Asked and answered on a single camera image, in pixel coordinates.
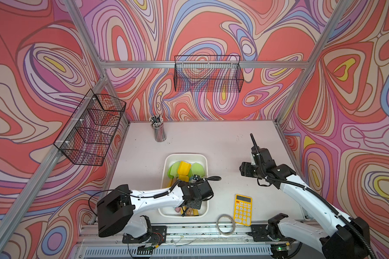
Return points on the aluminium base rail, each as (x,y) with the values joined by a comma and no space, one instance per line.
(190,241)

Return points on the green shovel left in box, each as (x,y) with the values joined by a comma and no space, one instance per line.
(173,173)

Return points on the black wire basket wall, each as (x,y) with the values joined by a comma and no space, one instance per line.
(91,129)
(208,73)

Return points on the black wire basket left wall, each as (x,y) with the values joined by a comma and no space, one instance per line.
(91,129)

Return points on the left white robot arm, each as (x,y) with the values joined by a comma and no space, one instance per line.
(121,210)

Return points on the yellow calculator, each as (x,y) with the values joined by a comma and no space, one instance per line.
(242,213)

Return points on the green shovel in box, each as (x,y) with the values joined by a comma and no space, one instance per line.
(173,173)
(196,170)

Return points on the black wire basket back wall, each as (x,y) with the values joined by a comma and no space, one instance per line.
(208,73)

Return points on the green shovel right in box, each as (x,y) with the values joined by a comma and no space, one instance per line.
(196,170)

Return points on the white plastic storage box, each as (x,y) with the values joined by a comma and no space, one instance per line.
(191,158)

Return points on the yellow shovel in box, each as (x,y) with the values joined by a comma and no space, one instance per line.
(183,171)

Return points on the clear cup of pens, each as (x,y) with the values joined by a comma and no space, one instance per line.
(157,124)

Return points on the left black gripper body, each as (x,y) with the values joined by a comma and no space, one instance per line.
(198,204)

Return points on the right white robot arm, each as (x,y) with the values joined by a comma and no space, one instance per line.
(339,236)

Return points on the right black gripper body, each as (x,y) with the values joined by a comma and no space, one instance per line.
(252,170)

